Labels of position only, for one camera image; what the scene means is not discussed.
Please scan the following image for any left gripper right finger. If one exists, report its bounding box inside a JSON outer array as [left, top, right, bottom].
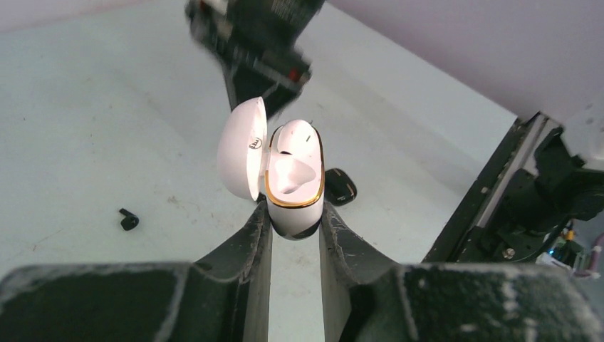
[[319, 204, 603, 341]]

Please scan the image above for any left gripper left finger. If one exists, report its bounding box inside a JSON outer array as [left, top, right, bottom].
[[1, 202, 272, 341]]

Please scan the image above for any white earbud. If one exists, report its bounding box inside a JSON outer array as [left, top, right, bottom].
[[276, 119, 315, 155]]

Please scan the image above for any white earbud charging case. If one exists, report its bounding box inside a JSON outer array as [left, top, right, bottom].
[[217, 98, 325, 240]]

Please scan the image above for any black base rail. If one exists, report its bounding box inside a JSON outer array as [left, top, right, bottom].
[[424, 113, 572, 263]]

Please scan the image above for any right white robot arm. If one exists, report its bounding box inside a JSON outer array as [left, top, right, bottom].
[[185, 1, 603, 261]]

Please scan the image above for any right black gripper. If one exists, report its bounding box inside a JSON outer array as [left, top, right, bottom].
[[184, 1, 324, 118]]

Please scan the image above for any black earbud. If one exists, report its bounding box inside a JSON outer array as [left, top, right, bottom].
[[119, 208, 140, 232]]

